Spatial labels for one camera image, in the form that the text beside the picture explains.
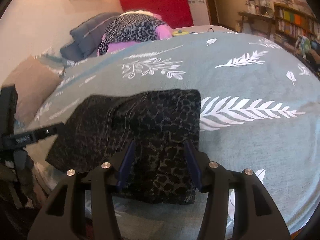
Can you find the dark leopard print pants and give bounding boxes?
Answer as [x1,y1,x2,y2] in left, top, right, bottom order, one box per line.
[46,89,201,205]

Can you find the wooden bookshelf with books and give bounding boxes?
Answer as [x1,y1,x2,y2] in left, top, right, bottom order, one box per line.
[274,3,319,54]

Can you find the pink garment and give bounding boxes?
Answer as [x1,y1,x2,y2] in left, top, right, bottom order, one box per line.
[97,10,173,55]

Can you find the dark wooden side table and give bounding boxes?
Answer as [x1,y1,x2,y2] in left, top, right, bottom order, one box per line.
[238,11,275,39]

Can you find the dark grey quilted pillow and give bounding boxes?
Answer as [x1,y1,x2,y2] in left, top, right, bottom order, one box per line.
[60,12,120,62]

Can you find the yellow blue toy pot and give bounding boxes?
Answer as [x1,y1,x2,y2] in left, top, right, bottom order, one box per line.
[172,30,190,37]

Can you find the grey leopard print garment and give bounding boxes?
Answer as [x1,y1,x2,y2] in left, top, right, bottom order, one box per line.
[99,12,167,55]

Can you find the red headboard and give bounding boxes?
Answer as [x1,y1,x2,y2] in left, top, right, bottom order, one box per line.
[119,0,194,29]

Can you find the brown cardboard box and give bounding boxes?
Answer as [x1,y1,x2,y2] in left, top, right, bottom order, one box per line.
[2,55,62,126]

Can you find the grey leaf print bedspread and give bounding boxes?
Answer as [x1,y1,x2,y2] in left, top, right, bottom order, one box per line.
[30,31,319,233]

